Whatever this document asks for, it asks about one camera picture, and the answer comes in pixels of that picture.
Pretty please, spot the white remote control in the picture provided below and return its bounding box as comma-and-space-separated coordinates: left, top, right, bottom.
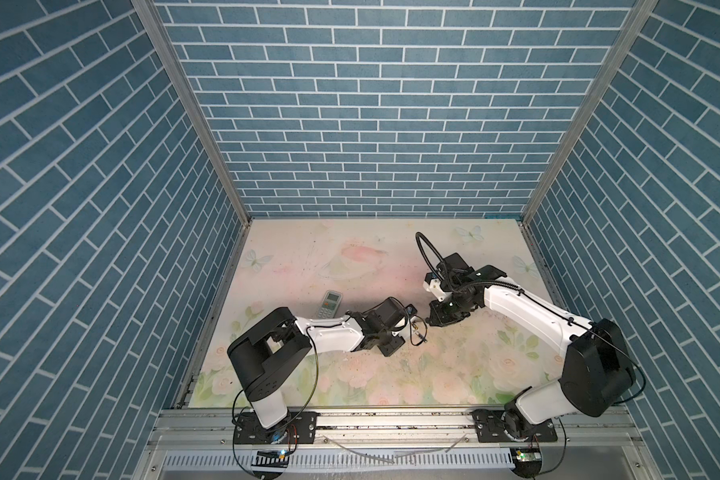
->
316, 290, 342, 319

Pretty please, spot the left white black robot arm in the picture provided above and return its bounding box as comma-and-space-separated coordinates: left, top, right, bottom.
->
226, 297, 417, 430

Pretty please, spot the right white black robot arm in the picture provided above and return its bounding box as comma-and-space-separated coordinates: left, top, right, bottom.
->
424, 253, 646, 439

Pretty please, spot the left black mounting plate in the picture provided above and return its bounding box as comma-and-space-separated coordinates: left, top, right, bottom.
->
234, 410, 318, 445

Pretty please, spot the black mounting plate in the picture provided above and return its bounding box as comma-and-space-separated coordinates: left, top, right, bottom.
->
470, 409, 558, 443
234, 410, 318, 445

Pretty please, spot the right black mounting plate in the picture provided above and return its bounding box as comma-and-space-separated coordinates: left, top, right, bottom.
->
470, 409, 558, 443

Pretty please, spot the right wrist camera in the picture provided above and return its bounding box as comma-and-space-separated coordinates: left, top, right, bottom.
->
423, 273, 451, 302

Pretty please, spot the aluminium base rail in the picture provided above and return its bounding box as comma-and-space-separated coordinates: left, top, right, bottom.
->
135, 407, 660, 479

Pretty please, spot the right aluminium corner post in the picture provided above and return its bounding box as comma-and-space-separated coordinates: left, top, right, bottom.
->
520, 0, 661, 226

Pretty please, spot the aluminium corner post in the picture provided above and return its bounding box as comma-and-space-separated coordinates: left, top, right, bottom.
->
520, 0, 661, 226
132, 0, 251, 228

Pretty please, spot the left aluminium corner post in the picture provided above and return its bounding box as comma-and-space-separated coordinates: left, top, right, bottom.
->
132, 0, 251, 228

